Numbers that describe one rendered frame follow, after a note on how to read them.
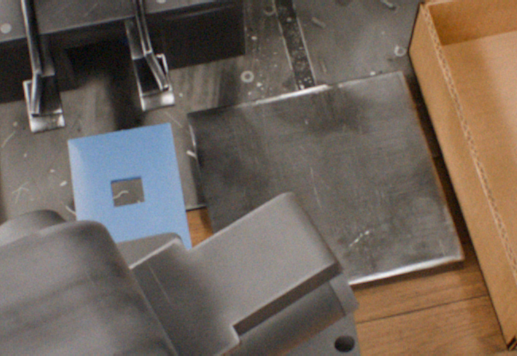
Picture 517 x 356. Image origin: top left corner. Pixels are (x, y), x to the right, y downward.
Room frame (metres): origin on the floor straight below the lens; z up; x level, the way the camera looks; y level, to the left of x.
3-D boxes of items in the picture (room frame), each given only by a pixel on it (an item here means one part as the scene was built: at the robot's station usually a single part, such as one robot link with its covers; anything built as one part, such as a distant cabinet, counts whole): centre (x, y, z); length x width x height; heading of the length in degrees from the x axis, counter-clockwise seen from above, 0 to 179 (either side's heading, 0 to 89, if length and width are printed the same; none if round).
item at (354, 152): (0.30, -0.05, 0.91); 0.17 x 0.16 x 0.02; 101
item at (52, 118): (0.35, 0.15, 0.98); 0.07 x 0.02 x 0.01; 11
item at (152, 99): (0.37, 0.07, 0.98); 0.07 x 0.02 x 0.01; 11
